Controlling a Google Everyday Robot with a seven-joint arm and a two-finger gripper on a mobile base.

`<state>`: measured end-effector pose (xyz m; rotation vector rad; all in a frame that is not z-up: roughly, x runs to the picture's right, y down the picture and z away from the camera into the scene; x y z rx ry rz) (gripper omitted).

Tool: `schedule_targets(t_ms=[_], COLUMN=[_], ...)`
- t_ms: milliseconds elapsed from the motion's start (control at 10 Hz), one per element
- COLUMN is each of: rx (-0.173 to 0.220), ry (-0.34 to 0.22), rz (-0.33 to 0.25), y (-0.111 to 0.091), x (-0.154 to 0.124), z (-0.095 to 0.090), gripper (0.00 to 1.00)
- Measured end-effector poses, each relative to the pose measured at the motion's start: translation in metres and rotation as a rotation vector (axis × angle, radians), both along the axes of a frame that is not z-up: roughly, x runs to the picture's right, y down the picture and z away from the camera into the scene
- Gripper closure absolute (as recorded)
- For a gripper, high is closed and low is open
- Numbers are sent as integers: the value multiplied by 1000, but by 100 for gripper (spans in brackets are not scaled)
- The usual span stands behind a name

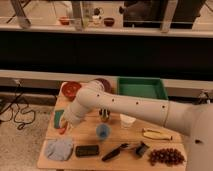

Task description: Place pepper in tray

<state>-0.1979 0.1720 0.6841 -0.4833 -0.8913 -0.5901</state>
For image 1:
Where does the yellow banana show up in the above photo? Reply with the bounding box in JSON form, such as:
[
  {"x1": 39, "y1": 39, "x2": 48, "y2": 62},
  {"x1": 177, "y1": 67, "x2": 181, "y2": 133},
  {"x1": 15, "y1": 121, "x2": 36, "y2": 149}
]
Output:
[{"x1": 142, "y1": 129, "x2": 173, "y2": 140}]

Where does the purple bowl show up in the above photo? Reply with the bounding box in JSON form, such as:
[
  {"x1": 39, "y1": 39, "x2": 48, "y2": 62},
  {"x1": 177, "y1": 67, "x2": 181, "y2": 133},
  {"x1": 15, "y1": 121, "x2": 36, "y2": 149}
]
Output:
[{"x1": 95, "y1": 78, "x2": 112, "y2": 93}]

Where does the black small brush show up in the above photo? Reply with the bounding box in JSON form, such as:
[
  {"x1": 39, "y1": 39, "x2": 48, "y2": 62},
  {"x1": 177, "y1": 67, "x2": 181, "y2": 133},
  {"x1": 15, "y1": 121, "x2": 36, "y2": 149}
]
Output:
[{"x1": 135, "y1": 142, "x2": 149, "y2": 157}]

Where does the black remote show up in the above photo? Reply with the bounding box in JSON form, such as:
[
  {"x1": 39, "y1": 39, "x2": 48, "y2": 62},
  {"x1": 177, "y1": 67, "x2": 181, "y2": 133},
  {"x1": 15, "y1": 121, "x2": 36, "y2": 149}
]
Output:
[{"x1": 75, "y1": 145, "x2": 99, "y2": 157}]

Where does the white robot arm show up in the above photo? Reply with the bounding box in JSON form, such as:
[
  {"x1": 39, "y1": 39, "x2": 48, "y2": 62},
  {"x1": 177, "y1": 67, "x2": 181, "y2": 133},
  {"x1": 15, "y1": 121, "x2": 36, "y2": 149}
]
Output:
[{"x1": 64, "y1": 79, "x2": 213, "y2": 171}]

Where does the green sponge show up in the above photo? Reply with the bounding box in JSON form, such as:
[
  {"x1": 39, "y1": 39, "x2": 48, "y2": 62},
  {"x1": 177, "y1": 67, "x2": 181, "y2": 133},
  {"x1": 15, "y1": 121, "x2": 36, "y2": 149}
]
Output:
[{"x1": 54, "y1": 110, "x2": 64, "y2": 129}]

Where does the white cup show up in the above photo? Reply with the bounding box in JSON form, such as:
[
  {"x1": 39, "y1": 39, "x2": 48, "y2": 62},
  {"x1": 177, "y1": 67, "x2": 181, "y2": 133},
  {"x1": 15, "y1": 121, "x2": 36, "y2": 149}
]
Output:
[{"x1": 120, "y1": 114, "x2": 136, "y2": 129}]

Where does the white mug on shelf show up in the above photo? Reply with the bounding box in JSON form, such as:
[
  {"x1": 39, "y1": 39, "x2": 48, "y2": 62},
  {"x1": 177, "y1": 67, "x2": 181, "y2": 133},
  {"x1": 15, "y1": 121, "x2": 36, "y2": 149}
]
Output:
[{"x1": 92, "y1": 15, "x2": 101, "y2": 25}]

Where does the black cable on floor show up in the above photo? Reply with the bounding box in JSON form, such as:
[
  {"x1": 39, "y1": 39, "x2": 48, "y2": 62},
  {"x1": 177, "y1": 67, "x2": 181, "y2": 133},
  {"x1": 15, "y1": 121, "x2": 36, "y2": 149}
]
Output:
[{"x1": 0, "y1": 79, "x2": 37, "y2": 131}]

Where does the blue-grey cloth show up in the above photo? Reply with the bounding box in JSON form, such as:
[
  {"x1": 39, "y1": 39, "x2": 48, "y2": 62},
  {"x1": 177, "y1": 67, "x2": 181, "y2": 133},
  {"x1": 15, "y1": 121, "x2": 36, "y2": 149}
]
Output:
[{"x1": 44, "y1": 138, "x2": 74, "y2": 161}]

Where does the blue cup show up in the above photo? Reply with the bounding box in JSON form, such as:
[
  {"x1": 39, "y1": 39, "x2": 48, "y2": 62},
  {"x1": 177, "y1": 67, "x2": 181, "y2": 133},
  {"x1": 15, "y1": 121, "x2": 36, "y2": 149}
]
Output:
[{"x1": 96, "y1": 124, "x2": 110, "y2": 140}]

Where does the black handled knife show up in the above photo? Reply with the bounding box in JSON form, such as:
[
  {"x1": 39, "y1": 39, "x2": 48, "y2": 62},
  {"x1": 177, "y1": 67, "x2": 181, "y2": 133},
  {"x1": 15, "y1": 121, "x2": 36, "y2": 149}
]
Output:
[{"x1": 102, "y1": 143, "x2": 129, "y2": 162}]

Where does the bunch of dark grapes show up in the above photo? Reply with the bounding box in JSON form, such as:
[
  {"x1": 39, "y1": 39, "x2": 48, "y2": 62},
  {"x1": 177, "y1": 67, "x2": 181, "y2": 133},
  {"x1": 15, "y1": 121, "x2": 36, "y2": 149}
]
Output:
[{"x1": 149, "y1": 148, "x2": 185, "y2": 166}]

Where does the dark red bowl on shelf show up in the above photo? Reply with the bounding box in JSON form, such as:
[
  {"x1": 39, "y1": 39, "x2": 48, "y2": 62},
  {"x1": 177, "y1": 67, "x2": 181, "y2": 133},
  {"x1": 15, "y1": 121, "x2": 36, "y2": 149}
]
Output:
[{"x1": 104, "y1": 17, "x2": 115, "y2": 27}]

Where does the green plastic tray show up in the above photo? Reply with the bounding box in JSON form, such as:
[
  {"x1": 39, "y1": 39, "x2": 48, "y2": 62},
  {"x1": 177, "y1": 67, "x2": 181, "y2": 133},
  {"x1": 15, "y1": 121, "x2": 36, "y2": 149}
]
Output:
[{"x1": 117, "y1": 77, "x2": 168, "y2": 100}]

